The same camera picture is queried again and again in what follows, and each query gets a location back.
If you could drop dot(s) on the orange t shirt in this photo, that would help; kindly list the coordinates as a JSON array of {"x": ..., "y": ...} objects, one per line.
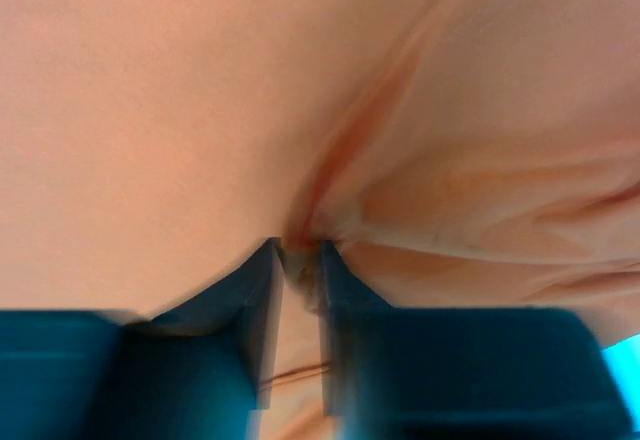
[{"x": 144, "y": 143}]

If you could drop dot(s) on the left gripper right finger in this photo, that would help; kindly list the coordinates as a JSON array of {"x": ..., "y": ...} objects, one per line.
[{"x": 461, "y": 373}]

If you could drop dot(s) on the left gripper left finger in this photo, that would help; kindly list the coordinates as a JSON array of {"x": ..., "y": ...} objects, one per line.
[{"x": 193, "y": 372}]

